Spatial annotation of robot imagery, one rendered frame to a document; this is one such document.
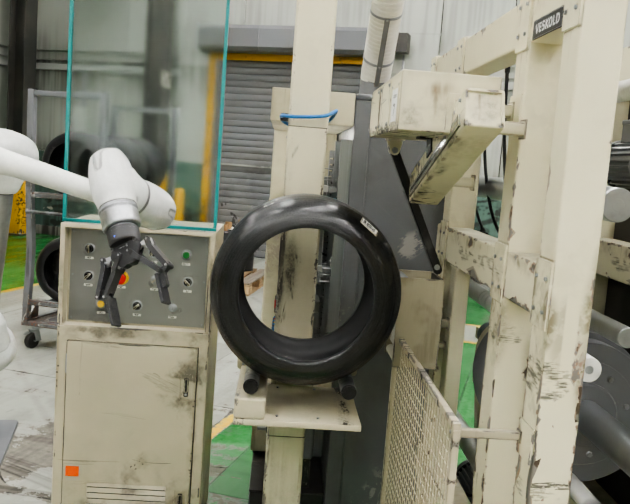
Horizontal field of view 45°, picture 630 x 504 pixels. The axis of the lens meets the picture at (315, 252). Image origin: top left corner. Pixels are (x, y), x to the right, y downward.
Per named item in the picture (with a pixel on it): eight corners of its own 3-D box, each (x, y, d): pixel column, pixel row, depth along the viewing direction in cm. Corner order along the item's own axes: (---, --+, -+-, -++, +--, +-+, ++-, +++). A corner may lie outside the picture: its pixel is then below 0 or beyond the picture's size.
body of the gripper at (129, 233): (146, 226, 178) (155, 262, 174) (118, 241, 180) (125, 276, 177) (127, 217, 171) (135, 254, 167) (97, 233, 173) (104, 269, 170)
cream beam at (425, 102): (367, 137, 243) (371, 91, 241) (444, 143, 244) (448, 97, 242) (394, 130, 183) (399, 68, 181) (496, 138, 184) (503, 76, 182)
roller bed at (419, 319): (383, 352, 266) (391, 268, 263) (425, 354, 267) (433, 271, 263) (391, 367, 247) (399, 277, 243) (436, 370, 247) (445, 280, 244)
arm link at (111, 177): (123, 191, 171) (155, 209, 183) (111, 134, 177) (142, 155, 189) (84, 210, 174) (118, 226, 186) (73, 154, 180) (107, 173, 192)
